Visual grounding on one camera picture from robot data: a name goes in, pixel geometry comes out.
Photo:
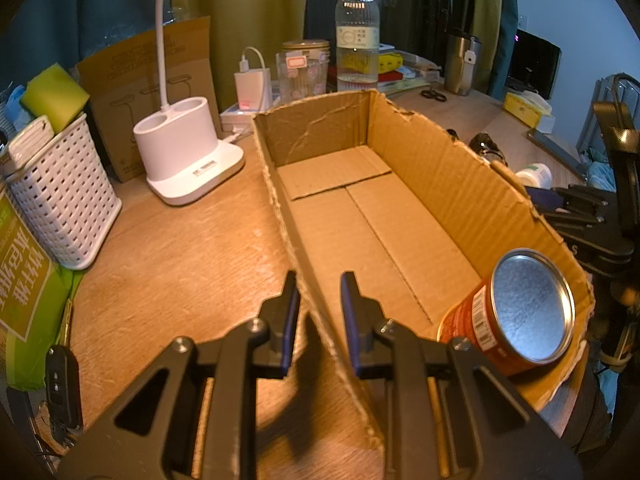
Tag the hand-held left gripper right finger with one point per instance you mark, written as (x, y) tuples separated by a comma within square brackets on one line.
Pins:
[(350, 330)]

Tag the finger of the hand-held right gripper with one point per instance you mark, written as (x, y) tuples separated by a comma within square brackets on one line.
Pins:
[(582, 200), (575, 232)]

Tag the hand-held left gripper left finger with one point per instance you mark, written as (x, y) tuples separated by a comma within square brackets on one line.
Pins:
[(289, 330)]

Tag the small white bottle green label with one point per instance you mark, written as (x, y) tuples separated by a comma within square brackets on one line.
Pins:
[(535, 174)]

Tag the cardboard box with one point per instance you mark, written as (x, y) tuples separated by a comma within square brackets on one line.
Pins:
[(360, 220)]

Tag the black smartphone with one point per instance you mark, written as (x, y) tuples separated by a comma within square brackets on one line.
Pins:
[(555, 150)]

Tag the yellow tissue box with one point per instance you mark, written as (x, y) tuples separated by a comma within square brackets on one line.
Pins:
[(525, 107)]

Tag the red tin can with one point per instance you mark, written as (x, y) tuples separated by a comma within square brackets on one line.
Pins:
[(470, 320)]

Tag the black monitor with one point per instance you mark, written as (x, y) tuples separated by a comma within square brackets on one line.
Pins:
[(535, 62)]

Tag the steel tumbler with tag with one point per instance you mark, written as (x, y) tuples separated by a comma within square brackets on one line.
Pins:
[(462, 65)]

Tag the white desk lamp pen holder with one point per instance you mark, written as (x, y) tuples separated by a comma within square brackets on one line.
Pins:
[(175, 145)]

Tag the red book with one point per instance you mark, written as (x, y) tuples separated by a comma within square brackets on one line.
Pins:
[(390, 77)]

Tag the black car key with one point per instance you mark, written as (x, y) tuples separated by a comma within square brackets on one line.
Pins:
[(62, 385)]

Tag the yellow wipes packet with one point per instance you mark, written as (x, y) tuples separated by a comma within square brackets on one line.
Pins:
[(390, 62)]

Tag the clear jar with stickers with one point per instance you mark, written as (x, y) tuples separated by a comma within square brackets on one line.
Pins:
[(302, 75)]

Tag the green printed bag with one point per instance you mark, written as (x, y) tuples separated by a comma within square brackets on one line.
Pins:
[(30, 310)]

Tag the white woven plastic basket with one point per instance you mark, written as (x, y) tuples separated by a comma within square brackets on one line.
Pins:
[(60, 195)]

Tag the clear water bottle green cap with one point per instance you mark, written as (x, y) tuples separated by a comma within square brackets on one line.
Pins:
[(356, 25)]

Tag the brown cardboard lamp packaging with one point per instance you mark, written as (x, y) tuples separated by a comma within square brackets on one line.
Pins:
[(130, 75)]

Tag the white ribbed case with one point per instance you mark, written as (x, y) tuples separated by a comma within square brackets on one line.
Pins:
[(30, 140)]

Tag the yellow green curtain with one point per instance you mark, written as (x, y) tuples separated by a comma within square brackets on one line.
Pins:
[(250, 10)]

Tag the yellow green sponge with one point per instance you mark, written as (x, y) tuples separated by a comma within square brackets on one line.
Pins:
[(52, 95)]

